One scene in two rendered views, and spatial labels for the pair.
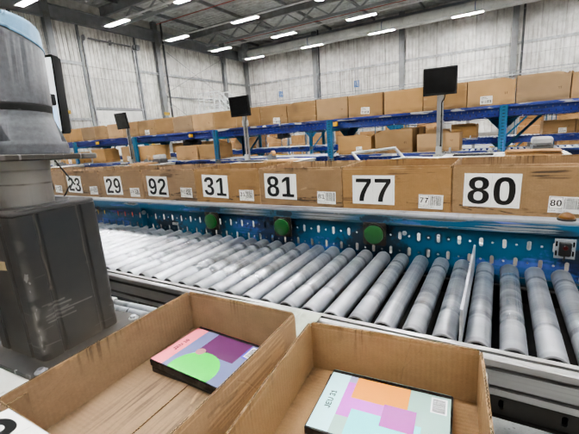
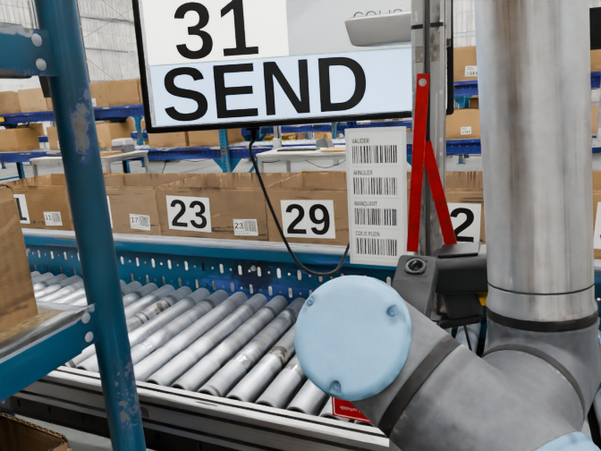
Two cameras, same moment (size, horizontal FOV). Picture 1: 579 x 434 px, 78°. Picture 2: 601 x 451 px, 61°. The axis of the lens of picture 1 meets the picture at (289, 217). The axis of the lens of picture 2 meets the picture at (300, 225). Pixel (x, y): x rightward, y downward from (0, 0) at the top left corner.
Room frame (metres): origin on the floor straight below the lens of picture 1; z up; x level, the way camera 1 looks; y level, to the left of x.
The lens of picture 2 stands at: (0.73, 1.21, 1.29)
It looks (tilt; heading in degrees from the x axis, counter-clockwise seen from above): 14 degrees down; 353
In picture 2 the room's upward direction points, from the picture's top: 4 degrees counter-clockwise
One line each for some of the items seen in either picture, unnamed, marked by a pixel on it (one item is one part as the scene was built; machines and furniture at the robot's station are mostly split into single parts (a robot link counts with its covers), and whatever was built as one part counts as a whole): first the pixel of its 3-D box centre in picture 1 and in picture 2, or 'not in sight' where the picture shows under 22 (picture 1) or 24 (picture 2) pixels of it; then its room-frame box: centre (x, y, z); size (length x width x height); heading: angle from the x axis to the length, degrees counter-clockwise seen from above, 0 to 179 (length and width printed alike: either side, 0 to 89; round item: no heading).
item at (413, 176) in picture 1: (401, 183); not in sight; (1.41, -0.46, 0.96); 0.39 x 0.29 x 0.17; 59
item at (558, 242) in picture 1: (564, 251); not in sight; (0.97, -0.78, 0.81); 0.05 x 0.02 x 0.07; 59
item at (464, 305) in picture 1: (469, 286); not in sight; (0.87, -0.46, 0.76); 0.46 x 0.01 x 0.09; 149
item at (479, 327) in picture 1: (482, 300); not in sight; (0.86, -0.49, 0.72); 0.52 x 0.05 x 0.05; 149
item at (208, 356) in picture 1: (210, 356); not in sight; (0.62, 0.17, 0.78); 0.19 x 0.14 x 0.02; 57
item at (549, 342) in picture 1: (542, 310); not in sight; (0.79, -0.60, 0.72); 0.52 x 0.05 x 0.05; 149
